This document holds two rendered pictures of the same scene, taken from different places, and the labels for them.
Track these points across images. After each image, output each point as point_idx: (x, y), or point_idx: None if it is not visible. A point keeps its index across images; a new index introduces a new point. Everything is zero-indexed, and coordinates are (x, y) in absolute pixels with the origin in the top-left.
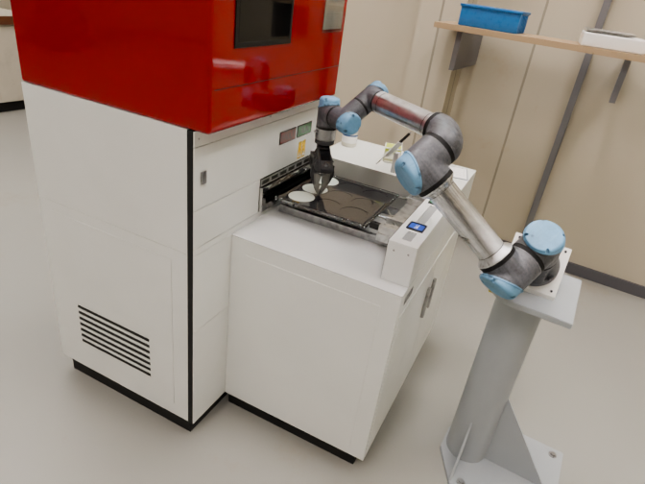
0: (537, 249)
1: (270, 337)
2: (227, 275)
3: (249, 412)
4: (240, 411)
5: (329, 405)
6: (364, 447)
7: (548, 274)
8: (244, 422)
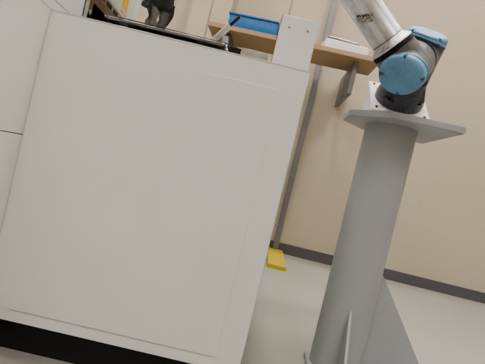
0: (431, 37)
1: (94, 178)
2: (32, 74)
3: (24, 352)
4: (7, 352)
5: (188, 281)
6: (241, 347)
7: (420, 97)
8: (17, 363)
